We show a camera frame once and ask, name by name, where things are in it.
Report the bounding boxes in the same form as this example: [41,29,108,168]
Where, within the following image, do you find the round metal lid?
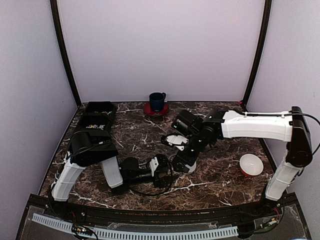
[182,162,197,174]

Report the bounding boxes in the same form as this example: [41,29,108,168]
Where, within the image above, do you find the white slotted cable duct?
[31,213,239,240]

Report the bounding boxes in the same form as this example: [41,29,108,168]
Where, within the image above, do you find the right black frame post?
[241,0,273,108]

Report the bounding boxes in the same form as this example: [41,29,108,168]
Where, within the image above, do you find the left black frame post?
[49,0,82,107]

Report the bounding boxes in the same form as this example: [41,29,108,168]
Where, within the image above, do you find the black frame post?
[49,0,82,107]
[241,0,273,108]

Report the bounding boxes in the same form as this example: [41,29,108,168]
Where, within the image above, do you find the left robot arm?
[48,129,178,218]

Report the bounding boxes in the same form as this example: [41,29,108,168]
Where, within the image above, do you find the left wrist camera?
[149,156,159,177]

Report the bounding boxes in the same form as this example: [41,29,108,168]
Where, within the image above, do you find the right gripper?
[171,132,208,173]

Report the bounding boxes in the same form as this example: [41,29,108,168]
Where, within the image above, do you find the red saucer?
[143,102,170,118]

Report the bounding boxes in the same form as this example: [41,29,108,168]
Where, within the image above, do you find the dark blue mug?
[149,92,167,112]

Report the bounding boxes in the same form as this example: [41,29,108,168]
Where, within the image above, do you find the black three-compartment candy bin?
[76,101,117,132]

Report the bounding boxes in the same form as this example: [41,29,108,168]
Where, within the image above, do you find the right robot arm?
[164,106,316,217]

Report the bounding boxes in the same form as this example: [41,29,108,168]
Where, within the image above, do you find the black front rail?
[53,202,283,225]

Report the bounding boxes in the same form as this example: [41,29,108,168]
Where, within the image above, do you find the orange white bowl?
[239,153,264,177]

